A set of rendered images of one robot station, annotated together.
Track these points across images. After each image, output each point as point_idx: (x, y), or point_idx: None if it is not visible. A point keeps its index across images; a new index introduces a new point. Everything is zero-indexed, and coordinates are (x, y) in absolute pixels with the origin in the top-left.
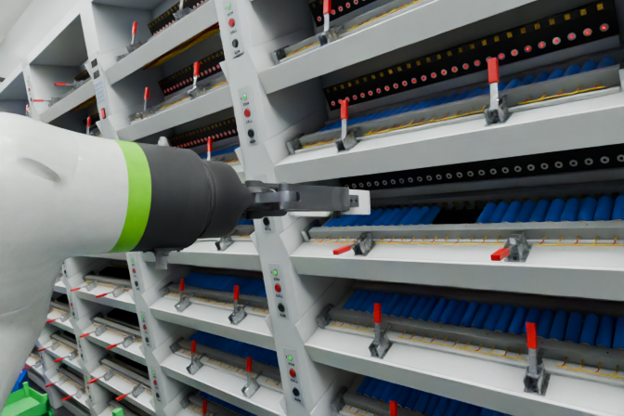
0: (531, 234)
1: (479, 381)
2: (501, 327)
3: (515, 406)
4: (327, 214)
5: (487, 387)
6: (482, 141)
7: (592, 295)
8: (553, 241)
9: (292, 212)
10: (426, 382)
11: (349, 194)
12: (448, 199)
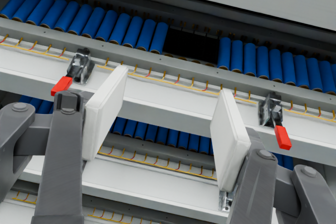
0: (281, 96)
1: (181, 201)
2: (196, 146)
3: (206, 217)
4: (121, 106)
5: (190, 207)
6: (314, 1)
7: (314, 160)
8: (297, 107)
9: (93, 152)
10: (127, 198)
11: (264, 147)
12: (177, 16)
